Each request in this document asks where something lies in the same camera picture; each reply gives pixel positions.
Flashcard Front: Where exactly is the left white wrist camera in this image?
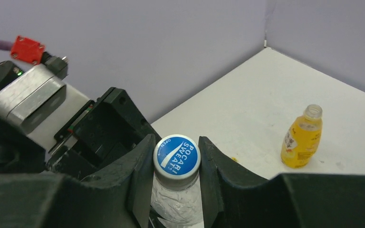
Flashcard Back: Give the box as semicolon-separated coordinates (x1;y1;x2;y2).
0;54;90;151

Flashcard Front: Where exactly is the blue white cap tall bottle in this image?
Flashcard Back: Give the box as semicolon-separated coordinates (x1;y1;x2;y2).
153;134;202;191

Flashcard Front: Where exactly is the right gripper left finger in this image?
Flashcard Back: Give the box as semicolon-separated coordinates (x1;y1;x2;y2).
0;134;156;228

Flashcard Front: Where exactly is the yellow juice bottle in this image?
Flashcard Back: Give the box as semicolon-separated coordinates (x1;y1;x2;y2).
280;104;323;169

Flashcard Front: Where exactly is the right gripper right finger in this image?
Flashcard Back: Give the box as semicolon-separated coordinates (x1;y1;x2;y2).
198;136;365;228

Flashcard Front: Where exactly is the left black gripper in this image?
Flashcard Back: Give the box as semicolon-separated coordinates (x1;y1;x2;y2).
46;87;161;180

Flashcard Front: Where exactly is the tall clear bottle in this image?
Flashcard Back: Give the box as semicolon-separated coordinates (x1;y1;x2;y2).
151;134;203;228

